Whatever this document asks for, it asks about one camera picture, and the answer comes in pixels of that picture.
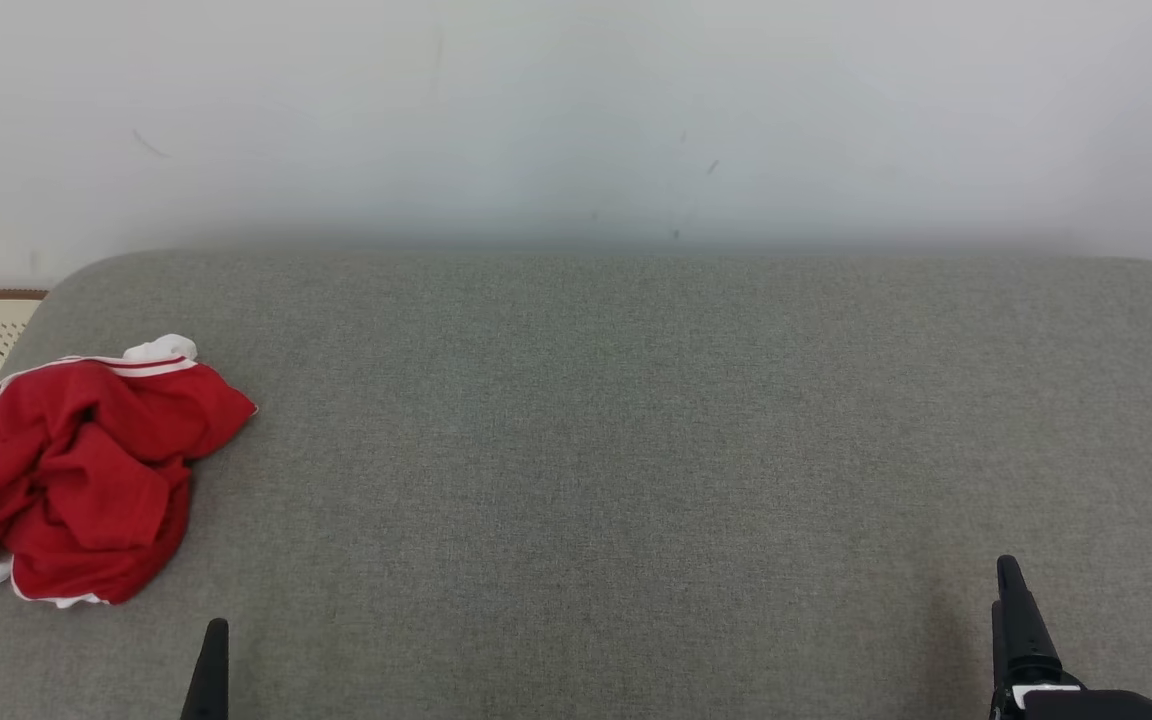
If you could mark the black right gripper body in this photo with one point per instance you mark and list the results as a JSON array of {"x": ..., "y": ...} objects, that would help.
[{"x": 1086, "y": 708}]

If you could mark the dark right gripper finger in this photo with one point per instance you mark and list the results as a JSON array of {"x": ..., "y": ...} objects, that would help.
[
  {"x": 995, "y": 660},
  {"x": 1021, "y": 640}
]

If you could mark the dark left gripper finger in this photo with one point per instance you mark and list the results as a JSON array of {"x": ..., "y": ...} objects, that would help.
[{"x": 208, "y": 690}]

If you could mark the red shorts white trim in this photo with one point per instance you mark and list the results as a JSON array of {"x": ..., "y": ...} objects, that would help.
[{"x": 76, "y": 570}]

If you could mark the red basketball jersey white sleeves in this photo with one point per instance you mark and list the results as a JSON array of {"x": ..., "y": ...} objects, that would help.
[{"x": 161, "y": 350}]

